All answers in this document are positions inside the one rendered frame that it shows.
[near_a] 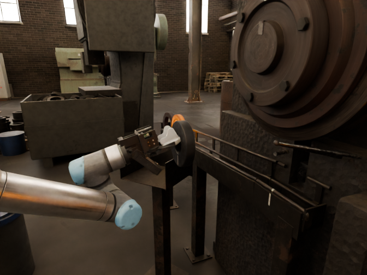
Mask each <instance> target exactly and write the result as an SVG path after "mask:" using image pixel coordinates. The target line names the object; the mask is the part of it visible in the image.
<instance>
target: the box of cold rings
mask: <svg viewBox="0 0 367 275"><path fill-rule="evenodd" d="M97 96H98V98H95V96H93V95H82V94H81V92H79V93H59V92H52V93H51V94H30V95H29V96H27V97H26V98H25V99H24V100H22V101H21V102H20V105H21V111H22V116H23V121H24V125H25V126H24V130H25V132H26V136H27V141H28V146H29V152H30V155H31V159H32V160H38V159H43V164H44V168H50V167H54V157H61V156H68V155H73V154H80V153H88V152H96V151H99V150H102V149H104V148H107V147H110V146H113V145H115V144H117V145H119V141H118V139H117V138H119V137H122V138H123V137H125V126H124V122H125V118H124V117H123V103H122V97H121V96H119V95H117V94H115V95H114V97H111V96H103V95H101V94H98V95H97Z"/></svg>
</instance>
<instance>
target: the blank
mask: <svg viewBox="0 0 367 275"><path fill-rule="evenodd" d="M172 128H173V129H174V130H175V132H176V134H177V135H179V137H180V140H181V141H180V142H179V143H178V144H177V145H176V146H175V147H173V148H172V149H171V151H172V154H173V158H174V160H175V162H176V164H177V166H179V167H185V166H190V165H191V164H192V163H193V161H194V157H195V152H196V143H195V138H194V133H193V130H192V127H191V125H190V124H189V123H188V122H187V121H185V120H184V121H175V122H174V123H173V125H172Z"/></svg>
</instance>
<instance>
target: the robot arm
mask: <svg viewBox="0 0 367 275"><path fill-rule="evenodd" d="M117 139H118V141H119V145H117V144H115V145H113V146H110V147H107V148H104V149H102V150H99V151H97V152H93V153H91V154H88V155H86V156H82V157H81V158H78V159H76V160H73V161H71V162H70V163H69V172H70V175H71V177H72V179H73V181H74V182H75V184H77V185H80V184H85V186H86V188H85V187H79V186H74V185H71V184H65V183H60V182H55V181H49V180H44V179H40V178H35V177H29V176H24V175H19V174H14V173H10V172H5V171H1V170H0V212H8V213H19V214H30V215H37V216H48V217H60V218H71V219H82V220H94V221H100V222H111V223H115V224H116V225H117V226H118V227H120V228H121V229H123V230H129V229H131V228H133V227H135V226H136V225H137V224H138V223H139V221H140V219H141V216H142V209H141V207H140V205H138V204H137V202H136V201H135V200H133V199H132V198H130V197H129V196H128V195H127V194H125V193H124V192H123V191H122V190H120V189H119V188H118V187H117V186H115V185H114V184H113V182H112V179H111V177H110V175H109V173H110V172H113V171H115V170H118V169H120V168H123V167H125V166H126V165H125V164H127V165H128V164H130V160H129V158H130V157H132V158H133V159H134V160H136V161H137V162H138V163H140V164H141V165H143V166H144V167H146V168H147V169H149V171H150V172H152V173H153V174H156V175H159V173H160V172H161V171H162V169H161V166H160V165H159V164H158V163H157V162H154V161H153V160H151V159H150V158H148V157H153V156H156V155H158V154H160V153H164V152H166V151H168V150H170V149H171V148H173V147H175V146H176V145H177V144H178V143H179V142H180V141H181V140H180V137H179V135H177V134H176V132H175V130H174V129H173V128H171V127H170V126H168V125H167V126H165V127H164V130H163V134H161V135H159V136H157V134H156V132H155V130H153V129H152V127H151V126H150V125H148V126H145V127H142V128H140V129H137V130H135V132H134V134H132V135H129V136H126V137H123V138H122V137H119V138H117Z"/></svg>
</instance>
